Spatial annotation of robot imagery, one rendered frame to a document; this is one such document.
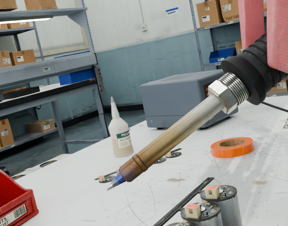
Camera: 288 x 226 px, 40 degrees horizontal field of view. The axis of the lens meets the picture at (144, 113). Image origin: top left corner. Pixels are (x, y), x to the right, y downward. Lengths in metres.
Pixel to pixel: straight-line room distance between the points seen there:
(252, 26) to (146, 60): 5.71
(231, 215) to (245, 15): 0.14
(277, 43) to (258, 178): 0.31
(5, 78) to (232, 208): 2.68
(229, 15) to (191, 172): 4.27
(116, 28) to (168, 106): 5.43
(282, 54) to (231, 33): 5.04
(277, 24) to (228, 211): 0.14
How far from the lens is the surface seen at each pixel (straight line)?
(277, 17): 0.17
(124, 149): 0.66
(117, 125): 0.65
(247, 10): 0.19
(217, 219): 0.25
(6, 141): 4.91
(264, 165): 0.51
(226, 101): 0.17
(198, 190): 0.29
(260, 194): 0.43
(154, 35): 5.78
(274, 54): 0.17
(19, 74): 2.96
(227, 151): 0.55
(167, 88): 0.75
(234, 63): 0.17
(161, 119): 0.78
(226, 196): 0.27
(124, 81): 6.22
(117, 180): 0.17
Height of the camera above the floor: 0.92
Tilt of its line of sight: 9 degrees down
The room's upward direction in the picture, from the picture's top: 12 degrees counter-clockwise
